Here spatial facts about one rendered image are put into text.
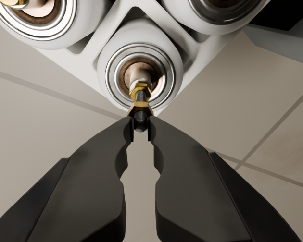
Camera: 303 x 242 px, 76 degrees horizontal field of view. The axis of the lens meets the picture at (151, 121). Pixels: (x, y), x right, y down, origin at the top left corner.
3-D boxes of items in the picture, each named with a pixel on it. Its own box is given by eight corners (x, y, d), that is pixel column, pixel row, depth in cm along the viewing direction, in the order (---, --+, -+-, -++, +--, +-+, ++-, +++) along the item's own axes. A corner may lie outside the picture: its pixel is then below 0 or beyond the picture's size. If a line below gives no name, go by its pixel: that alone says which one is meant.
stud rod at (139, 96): (147, 87, 19) (150, 129, 13) (138, 91, 20) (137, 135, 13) (142, 78, 19) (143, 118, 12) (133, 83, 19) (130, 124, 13)
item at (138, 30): (105, 30, 35) (77, 52, 19) (156, 8, 33) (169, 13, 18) (127, 78, 39) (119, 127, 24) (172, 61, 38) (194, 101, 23)
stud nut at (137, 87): (153, 96, 18) (154, 100, 17) (137, 104, 19) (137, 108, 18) (144, 78, 17) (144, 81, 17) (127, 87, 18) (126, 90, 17)
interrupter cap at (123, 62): (92, 57, 20) (90, 59, 19) (162, 29, 19) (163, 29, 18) (123, 116, 24) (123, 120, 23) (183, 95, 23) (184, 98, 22)
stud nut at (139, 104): (156, 116, 15) (157, 122, 14) (137, 125, 15) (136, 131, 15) (144, 96, 14) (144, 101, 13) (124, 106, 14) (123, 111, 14)
